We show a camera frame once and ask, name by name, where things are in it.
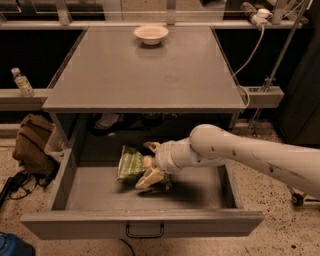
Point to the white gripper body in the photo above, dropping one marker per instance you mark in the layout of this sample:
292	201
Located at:
165	156

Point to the black yellow wheeled stand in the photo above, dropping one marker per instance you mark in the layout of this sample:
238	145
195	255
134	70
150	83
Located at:
298	200

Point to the blue object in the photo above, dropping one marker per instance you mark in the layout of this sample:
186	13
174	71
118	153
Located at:
11	245

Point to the grey open drawer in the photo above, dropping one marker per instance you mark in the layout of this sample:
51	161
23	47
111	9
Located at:
87	202

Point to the brown backpack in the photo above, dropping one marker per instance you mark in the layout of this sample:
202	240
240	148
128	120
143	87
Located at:
31	140

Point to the white bowl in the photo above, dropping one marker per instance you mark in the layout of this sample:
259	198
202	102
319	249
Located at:
151	34

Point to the black drawer handle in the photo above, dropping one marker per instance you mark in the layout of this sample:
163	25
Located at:
144	231

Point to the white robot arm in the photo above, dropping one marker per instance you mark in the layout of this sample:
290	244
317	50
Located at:
209	145

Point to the white power adapter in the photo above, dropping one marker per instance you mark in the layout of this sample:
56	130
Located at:
257	18

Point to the clear plastic water bottle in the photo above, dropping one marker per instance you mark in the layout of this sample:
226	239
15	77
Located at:
22	82

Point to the grey counter cabinet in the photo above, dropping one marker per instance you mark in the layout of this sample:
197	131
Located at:
111	71

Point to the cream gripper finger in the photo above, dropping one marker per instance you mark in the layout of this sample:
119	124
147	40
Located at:
149	178
153	146

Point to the green jalapeno chip bag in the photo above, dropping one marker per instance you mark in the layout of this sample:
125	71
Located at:
133	164

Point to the metal pole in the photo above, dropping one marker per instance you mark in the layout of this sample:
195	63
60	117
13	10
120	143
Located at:
269	80

